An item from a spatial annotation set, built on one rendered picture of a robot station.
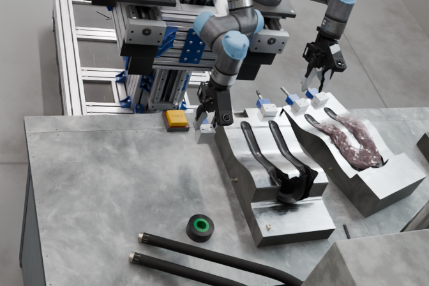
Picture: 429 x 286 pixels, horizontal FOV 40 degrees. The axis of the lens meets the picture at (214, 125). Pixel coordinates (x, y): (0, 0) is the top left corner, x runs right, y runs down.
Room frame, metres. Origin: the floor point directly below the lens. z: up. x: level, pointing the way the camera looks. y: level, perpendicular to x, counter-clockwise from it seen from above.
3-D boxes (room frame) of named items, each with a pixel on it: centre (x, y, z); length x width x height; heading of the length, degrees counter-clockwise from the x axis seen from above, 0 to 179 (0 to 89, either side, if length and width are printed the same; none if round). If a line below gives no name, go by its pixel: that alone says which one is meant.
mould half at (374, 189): (1.67, -0.48, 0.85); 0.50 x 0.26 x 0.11; 51
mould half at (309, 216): (1.40, -0.23, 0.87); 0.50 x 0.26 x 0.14; 33
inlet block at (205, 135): (1.40, 0.04, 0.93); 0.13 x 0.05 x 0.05; 33
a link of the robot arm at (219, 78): (1.38, 0.03, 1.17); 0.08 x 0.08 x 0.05
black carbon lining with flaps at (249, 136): (1.42, -0.23, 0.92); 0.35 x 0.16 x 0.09; 33
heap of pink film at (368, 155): (1.66, -0.48, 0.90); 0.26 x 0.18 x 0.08; 51
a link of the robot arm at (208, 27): (1.45, 0.10, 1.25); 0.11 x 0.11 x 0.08; 53
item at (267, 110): (1.66, -0.13, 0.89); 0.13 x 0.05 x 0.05; 33
